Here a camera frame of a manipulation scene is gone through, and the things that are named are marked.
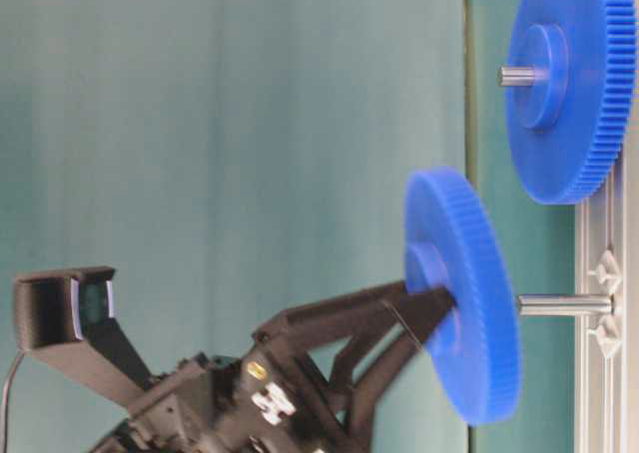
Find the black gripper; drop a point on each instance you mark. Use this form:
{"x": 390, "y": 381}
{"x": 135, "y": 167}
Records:
{"x": 275, "y": 398}

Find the small blue gear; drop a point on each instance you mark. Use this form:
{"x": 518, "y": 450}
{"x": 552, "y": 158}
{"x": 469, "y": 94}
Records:
{"x": 449, "y": 242}

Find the lower steel shaft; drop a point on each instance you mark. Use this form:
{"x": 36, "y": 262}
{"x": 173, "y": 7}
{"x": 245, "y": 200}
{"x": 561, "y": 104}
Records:
{"x": 564, "y": 305}

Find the steel shaft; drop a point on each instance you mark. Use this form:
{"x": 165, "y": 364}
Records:
{"x": 521, "y": 76}
{"x": 564, "y": 305}

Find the large blue gear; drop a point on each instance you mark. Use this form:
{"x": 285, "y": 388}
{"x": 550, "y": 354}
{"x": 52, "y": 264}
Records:
{"x": 567, "y": 128}

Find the upper steel shaft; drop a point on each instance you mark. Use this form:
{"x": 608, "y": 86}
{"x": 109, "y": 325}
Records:
{"x": 521, "y": 76}

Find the aluminium extrusion rail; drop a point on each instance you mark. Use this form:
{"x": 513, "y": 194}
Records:
{"x": 599, "y": 336}

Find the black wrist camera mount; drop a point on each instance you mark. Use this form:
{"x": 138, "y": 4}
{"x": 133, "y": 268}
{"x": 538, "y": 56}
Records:
{"x": 66, "y": 319}

